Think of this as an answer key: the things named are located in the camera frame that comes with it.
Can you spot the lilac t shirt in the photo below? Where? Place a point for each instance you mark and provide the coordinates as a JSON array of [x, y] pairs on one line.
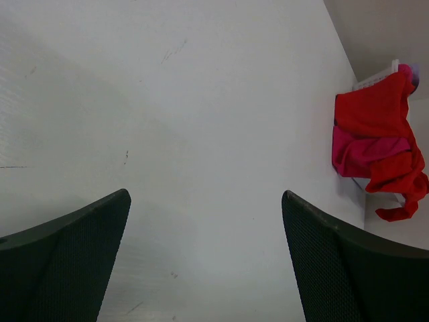
[[415, 80]]

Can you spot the red t shirt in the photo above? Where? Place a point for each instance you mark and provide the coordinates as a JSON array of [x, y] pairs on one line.
[[402, 174]]

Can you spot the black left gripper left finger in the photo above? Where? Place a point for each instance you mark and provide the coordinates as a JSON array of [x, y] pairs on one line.
[[60, 270]]

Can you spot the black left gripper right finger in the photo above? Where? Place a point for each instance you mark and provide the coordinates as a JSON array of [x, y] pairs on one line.
[[344, 273]]

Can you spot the white plastic basket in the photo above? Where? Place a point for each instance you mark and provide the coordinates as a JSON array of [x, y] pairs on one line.
[[395, 66]]

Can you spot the magenta t shirt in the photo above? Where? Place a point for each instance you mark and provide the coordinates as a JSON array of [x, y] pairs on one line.
[[368, 126]]

